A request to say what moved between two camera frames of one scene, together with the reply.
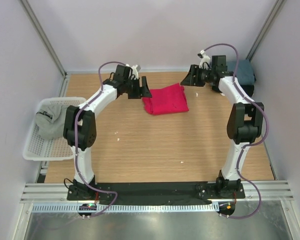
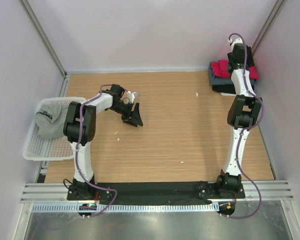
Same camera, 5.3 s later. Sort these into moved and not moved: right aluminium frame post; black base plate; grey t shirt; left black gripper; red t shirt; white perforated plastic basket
Moved: left black gripper; red t shirt
Not moved: white perforated plastic basket; grey t shirt; right aluminium frame post; black base plate
